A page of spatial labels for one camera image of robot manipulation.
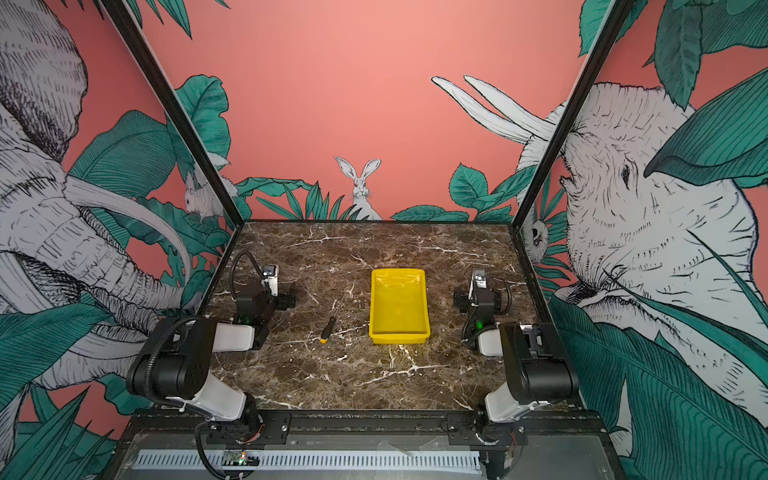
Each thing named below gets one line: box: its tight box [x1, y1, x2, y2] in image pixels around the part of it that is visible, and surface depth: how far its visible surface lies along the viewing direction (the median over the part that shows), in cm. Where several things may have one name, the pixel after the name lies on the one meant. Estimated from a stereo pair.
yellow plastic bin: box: [369, 268, 431, 344], surface depth 95 cm
